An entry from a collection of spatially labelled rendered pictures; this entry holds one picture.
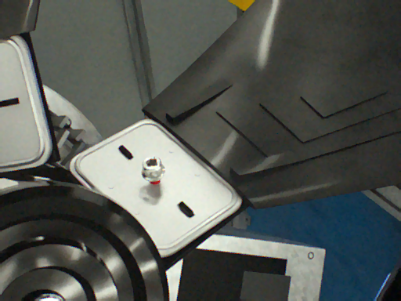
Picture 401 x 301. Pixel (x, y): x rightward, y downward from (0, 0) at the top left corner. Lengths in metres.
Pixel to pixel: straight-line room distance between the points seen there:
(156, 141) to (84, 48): 0.92
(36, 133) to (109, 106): 1.11
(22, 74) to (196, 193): 0.12
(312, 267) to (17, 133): 0.30
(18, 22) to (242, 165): 0.15
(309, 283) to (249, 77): 0.20
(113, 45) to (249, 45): 0.91
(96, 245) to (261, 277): 0.24
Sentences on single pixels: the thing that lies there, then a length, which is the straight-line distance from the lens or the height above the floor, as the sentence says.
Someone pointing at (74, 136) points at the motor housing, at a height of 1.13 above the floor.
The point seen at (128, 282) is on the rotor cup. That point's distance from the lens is 0.32.
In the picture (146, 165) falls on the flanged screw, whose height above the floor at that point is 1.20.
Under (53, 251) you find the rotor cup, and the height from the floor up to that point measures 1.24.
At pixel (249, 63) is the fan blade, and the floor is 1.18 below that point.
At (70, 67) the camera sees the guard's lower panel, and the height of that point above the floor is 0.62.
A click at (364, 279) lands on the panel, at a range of 1.07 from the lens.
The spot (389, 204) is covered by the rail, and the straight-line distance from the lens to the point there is 0.86.
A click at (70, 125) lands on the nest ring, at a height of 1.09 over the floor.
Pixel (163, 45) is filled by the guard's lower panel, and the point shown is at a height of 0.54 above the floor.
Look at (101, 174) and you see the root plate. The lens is 0.39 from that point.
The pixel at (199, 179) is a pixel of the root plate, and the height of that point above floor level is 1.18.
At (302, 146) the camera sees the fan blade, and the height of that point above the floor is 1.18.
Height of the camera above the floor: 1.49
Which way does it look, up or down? 50 degrees down
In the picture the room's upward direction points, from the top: 5 degrees counter-clockwise
